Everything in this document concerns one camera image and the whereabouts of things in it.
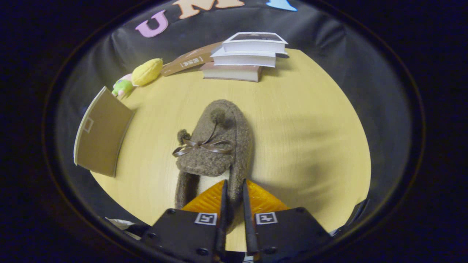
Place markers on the black backdrop cloth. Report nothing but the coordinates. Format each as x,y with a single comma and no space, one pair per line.
329,44

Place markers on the brown book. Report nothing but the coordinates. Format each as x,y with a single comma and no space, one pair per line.
190,60

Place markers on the yellow plush ball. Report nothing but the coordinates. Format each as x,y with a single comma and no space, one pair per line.
147,72

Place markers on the thick white book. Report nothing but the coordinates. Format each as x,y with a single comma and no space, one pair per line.
245,59

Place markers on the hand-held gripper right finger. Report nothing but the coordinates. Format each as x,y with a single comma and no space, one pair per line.
289,230

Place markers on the pink and green plush toy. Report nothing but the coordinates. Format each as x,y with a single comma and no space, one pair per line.
122,87

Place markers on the pale pink book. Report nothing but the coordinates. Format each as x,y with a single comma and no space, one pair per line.
230,73

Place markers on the white book with dark photo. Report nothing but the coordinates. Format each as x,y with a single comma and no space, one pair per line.
256,43

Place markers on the brown fuzzy shoe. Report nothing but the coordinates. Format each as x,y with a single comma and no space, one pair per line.
219,160

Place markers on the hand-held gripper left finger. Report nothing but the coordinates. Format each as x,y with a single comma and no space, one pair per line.
182,233

